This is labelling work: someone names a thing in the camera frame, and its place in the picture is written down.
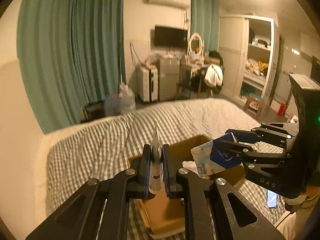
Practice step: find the clear plastic bag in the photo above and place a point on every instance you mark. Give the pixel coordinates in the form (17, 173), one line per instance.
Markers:
(127, 100)

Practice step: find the white round mirror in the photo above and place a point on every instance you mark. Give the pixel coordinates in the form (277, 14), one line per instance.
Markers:
(190, 43)

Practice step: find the blue white tissue packet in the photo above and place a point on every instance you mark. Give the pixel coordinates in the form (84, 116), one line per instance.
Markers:
(212, 155)

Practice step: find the bed with striped sheet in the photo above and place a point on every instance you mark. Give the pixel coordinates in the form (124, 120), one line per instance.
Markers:
(100, 145)

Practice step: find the white garment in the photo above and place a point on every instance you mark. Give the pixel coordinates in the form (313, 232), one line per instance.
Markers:
(212, 76)

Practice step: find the white suitcase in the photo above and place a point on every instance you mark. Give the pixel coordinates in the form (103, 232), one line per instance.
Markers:
(147, 85)

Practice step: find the dark wooden chair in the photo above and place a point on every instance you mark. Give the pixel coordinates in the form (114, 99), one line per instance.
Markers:
(183, 86)

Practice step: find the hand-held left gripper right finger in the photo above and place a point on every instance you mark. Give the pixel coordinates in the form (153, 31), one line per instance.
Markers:
(166, 175)

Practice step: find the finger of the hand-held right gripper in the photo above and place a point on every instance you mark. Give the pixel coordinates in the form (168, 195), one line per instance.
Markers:
(232, 148)
(243, 136)

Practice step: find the white wardrobe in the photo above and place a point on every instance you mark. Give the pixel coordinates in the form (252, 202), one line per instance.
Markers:
(231, 55)

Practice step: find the red fire extinguisher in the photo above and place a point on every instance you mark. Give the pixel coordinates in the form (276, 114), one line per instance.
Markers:
(281, 109)

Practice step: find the wall television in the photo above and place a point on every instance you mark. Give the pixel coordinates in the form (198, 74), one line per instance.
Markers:
(170, 36)

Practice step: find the wide teal curtain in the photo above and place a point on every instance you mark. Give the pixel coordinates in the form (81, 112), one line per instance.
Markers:
(62, 55)

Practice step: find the black clothing pile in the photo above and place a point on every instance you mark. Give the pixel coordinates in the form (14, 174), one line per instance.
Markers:
(197, 81)

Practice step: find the clear water jug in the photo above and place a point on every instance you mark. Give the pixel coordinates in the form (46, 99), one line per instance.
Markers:
(112, 105)

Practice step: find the narrow teal curtain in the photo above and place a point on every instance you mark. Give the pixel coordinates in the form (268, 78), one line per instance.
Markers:
(203, 22)

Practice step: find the small grey fridge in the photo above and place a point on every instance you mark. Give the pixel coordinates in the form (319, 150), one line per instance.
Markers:
(168, 80)

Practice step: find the black smartphone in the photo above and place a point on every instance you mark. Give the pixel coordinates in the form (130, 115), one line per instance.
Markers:
(272, 199)

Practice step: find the small wooden stool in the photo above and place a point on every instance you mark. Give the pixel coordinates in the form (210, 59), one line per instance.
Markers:
(253, 105)

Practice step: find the dark bedside box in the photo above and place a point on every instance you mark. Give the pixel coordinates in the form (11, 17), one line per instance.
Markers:
(93, 111)

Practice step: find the cardboard box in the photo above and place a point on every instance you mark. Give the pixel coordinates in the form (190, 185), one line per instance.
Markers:
(165, 210)

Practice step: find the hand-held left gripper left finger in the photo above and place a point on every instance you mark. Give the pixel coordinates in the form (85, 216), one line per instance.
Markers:
(147, 177)

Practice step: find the white cream tube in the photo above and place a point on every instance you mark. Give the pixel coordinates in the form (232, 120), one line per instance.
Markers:
(156, 165)

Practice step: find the person's right hand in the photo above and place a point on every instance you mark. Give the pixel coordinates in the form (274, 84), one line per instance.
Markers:
(298, 202)

